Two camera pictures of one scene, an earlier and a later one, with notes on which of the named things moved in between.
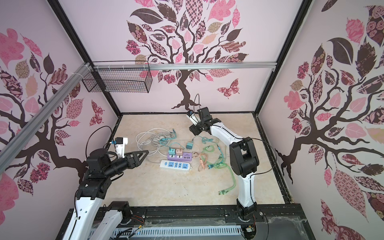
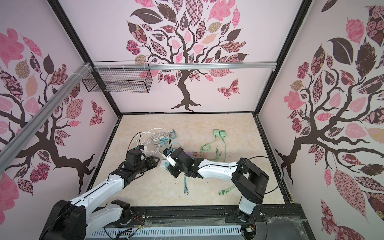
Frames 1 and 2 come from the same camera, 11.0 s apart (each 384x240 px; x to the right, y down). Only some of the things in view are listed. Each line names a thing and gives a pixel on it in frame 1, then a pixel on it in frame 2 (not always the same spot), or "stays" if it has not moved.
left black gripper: x=136 y=162 to x=150 y=159
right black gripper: x=194 y=130 to x=173 y=171
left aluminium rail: x=19 y=138 stays
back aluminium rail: x=180 y=66 stays
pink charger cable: x=195 y=156 stays
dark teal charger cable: x=204 y=140 to x=185 y=184
